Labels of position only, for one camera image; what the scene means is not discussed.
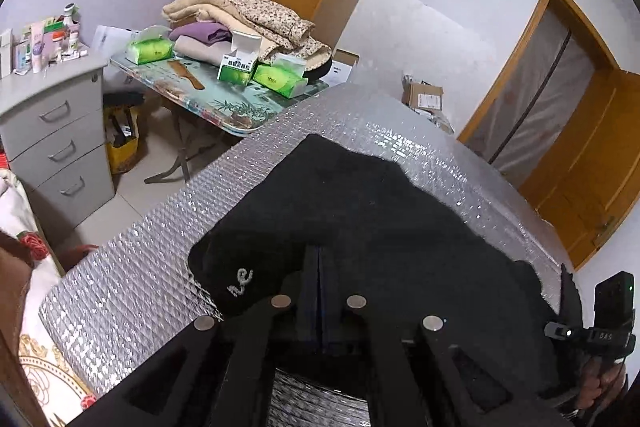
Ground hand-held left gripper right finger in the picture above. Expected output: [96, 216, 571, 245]
[319, 244, 563, 427]

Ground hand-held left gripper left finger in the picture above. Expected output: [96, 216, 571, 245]
[65, 244, 321, 427]

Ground black pants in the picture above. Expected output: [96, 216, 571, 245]
[187, 134, 586, 413]

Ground person's right forearm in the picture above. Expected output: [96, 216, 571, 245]
[585, 372, 640, 427]

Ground person's right hand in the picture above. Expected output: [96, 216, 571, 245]
[562, 358, 629, 421]

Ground wooden door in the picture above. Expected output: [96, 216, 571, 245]
[517, 67, 640, 273]

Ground silver foil mat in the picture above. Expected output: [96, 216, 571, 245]
[39, 82, 576, 427]

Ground clear plastic door curtain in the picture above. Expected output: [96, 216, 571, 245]
[472, 2, 598, 185]

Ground clear plastic packet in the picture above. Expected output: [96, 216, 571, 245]
[430, 109, 457, 135]

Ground printed folding table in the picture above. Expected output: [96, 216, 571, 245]
[109, 54, 331, 185]

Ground green tissue pack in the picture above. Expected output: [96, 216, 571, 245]
[124, 27, 175, 65]
[251, 53, 309, 99]

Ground brown cardboard box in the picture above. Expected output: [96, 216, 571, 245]
[402, 76, 445, 112]

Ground black hat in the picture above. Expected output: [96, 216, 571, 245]
[305, 59, 333, 82]

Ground white box with black label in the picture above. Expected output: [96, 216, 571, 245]
[330, 49, 361, 85]

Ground yellow bag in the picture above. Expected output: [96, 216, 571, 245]
[102, 93, 141, 175]

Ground green white medicine box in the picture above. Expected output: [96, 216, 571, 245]
[217, 52, 259, 86]

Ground wooden comb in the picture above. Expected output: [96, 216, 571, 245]
[167, 59, 206, 91]

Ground white open carton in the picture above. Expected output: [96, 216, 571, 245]
[231, 31, 263, 58]

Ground floral bed sheet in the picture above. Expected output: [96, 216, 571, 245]
[0, 167, 98, 427]

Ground beige folded cloth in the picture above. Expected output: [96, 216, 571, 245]
[172, 36, 231, 62]

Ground purple folded cloth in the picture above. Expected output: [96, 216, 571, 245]
[169, 22, 236, 45]

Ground pile of folded blankets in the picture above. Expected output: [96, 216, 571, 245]
[162, 0, 333, 72]

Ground grey drawer cabinet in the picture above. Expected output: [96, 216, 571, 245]
[0, 52, 117, 230]

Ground brown blanket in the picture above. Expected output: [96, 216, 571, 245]
[0, 229, 36, 427]

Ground white paper bag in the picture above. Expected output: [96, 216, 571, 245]
[91, 24, 143, 55]

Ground group of cosmetic bottles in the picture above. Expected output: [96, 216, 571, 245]
[0, 2, 90, 80]

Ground metal door handle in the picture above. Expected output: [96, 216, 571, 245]
[592, 217, 618, 248]

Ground wooden door frame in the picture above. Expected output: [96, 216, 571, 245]
[457, 0, 621, 168]

